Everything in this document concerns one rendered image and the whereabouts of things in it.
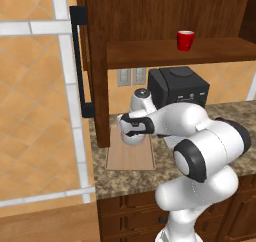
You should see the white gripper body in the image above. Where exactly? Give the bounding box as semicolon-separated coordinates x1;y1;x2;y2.
119;131;147;147

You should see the wooden tray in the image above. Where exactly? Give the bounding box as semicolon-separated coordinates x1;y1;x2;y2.
105;125;157;171

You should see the brown base cabinet run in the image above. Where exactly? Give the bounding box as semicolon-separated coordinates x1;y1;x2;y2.
96;173;256;242

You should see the red mug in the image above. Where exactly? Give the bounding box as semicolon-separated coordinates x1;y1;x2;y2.
176;30;196;52

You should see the brown drawer front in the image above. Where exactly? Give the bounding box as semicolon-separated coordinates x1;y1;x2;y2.
125;208;170;232

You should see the grey wall socket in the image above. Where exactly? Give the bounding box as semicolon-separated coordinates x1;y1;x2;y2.
132;67;148;87
116;68;132;88

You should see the brown wooden wall cabinet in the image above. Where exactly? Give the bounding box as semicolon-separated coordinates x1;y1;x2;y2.
105;0;256;71

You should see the brown cabinet door black handle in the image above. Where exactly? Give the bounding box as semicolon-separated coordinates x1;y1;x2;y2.
74;0;112;149

